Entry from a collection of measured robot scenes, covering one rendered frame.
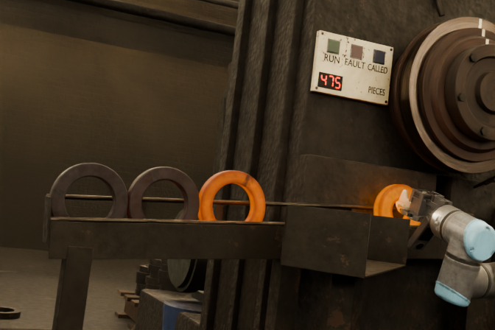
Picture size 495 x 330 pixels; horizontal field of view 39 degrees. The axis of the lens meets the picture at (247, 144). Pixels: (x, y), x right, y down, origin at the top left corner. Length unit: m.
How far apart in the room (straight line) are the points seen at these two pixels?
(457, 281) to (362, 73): 0.69
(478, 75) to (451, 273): 0.61
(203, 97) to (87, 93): 1.35
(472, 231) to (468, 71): 0.52
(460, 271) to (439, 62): 0.63
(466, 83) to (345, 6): 0.43
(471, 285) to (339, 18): 0.86
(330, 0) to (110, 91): 5.99
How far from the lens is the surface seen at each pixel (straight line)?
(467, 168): 2.19
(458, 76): 2.08
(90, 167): 1.71
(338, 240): 1.56
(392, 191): 2.07
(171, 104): 8.17
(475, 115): 2.12
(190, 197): 1.78
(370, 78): 2.17
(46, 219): 1.70
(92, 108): 7.94
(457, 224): 1.84
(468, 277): 1.84
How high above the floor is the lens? 0.70
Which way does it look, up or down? 5 degrees up
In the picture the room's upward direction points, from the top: 7 degrees clockwise
